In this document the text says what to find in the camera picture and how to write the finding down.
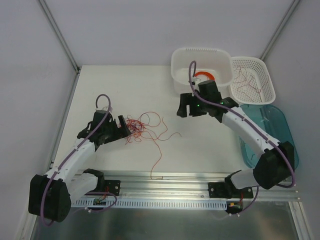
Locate aluminium frame post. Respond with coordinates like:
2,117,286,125
259,0,302,61
37,0,81,73

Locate orange cable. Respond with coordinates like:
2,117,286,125
149,138,165,180
194,70,216,82

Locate white perforated basket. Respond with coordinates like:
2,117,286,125
229,56,276,105

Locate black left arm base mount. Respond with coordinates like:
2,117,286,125
83,168,121,196

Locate red cable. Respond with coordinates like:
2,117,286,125
157,116,182,142

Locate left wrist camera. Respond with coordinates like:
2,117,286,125
95,108,113,118

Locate white plastic tub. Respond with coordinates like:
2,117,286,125
170,47,234,94

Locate orange red purple cables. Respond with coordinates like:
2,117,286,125
123,112,162,146

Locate left aluminium frame post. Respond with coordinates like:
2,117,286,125
37,0,81,73

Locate aluminium extrusion rail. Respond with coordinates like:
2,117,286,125
30,170,300,201

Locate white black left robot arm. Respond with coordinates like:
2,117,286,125
28,110,131,223

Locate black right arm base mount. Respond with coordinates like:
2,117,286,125
207,170,254,199

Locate white slotted cable duct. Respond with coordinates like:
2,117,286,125
71,196,227,211

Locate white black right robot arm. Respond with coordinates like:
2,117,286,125
176,79,296,198

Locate right aluminium frame post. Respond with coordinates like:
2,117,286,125
259,0,302,61

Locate teal translucent tray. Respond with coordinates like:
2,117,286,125
239,104,295,168

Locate coiled orange cable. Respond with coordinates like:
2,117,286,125
194,70,216,82

